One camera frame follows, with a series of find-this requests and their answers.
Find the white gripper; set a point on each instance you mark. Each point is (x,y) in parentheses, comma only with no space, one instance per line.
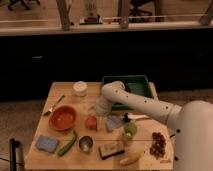
(103,107)

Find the orange apple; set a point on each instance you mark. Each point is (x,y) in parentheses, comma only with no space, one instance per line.
(91,122)

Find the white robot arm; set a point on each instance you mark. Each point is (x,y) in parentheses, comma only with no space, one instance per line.
(193,123)

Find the white paper cup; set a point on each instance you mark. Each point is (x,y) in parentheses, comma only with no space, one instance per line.
(80,88)

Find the small metal cup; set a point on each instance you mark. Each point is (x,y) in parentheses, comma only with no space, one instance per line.
(86,144)

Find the blue-grey cloth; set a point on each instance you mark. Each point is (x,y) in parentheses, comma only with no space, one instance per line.
(114,122)

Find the dark purple bowl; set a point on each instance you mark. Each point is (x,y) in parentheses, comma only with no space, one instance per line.
(127,88)

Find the green plastic tray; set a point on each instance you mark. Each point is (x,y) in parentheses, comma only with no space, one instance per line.
(138,84)

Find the orange plastic bowl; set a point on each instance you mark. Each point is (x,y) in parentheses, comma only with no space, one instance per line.
(62,118)

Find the wooden block eraser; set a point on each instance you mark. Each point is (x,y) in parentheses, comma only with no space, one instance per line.
(111,149)

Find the metal fork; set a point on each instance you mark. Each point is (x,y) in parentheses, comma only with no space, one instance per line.
(50,110)

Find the green okra pod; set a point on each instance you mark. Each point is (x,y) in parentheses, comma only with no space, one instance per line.
(68,146)

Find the yellow banana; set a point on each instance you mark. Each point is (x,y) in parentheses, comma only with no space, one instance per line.
(132,158)

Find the bunch of dark grapes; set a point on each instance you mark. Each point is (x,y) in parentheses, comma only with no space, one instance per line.
(157,148)

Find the blue sponge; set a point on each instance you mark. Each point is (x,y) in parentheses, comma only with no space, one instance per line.
(47,144)

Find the black stand post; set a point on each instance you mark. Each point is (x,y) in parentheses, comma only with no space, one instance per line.
(13,146)

